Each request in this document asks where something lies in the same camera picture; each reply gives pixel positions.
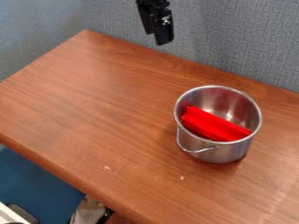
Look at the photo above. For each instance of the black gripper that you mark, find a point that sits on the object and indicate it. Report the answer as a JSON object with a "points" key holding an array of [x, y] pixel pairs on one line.
{"points": [[158, 19]]}

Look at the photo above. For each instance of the stainless steel pot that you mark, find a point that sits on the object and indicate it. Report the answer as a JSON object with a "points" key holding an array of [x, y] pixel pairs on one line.
{"points": [[231, 105]]}

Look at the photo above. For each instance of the red plastic block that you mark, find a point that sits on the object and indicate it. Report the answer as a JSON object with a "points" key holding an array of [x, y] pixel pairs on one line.
{"points": [[207, 125]]}

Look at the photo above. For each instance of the white and black floor object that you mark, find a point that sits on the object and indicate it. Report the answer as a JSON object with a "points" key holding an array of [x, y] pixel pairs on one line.
{"points": [[12, 214]]}

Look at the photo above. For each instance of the grey table leg bracket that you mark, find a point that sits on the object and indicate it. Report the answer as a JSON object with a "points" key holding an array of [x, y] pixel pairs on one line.
{"points": [[91, 212]]}

